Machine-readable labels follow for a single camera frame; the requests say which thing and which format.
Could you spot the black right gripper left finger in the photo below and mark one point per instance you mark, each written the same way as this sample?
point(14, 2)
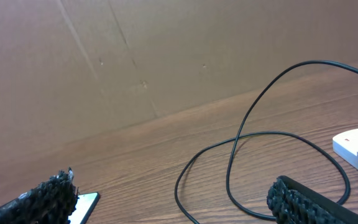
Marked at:
point(52, 202)

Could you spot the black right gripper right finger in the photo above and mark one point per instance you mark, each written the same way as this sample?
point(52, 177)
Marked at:
point(292, 202)

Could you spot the Galaxy smartphone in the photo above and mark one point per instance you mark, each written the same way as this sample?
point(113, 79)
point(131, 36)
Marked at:
point(84, 207)

